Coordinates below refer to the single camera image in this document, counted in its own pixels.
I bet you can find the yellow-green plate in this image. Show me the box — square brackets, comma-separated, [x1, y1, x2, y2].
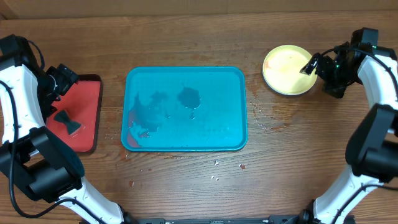
[262, 45, 317, 96]

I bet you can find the dark green sponge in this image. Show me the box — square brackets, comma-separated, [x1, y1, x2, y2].
[53, 110, 81, 135]

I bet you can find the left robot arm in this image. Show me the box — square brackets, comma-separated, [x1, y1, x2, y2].
[1, 34, 137, 223]

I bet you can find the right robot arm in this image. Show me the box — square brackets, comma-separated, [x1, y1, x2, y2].
[288, 27, 397, 223]

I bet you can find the dark tray with red liquid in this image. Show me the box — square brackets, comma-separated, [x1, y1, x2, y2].
[46, 74, 103, 154]

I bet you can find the teal plastic serving tray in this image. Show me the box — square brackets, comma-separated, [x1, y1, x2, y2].
[121, 66, 248, 152]

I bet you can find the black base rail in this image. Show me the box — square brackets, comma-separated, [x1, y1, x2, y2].
[137, 215, 310, 224]

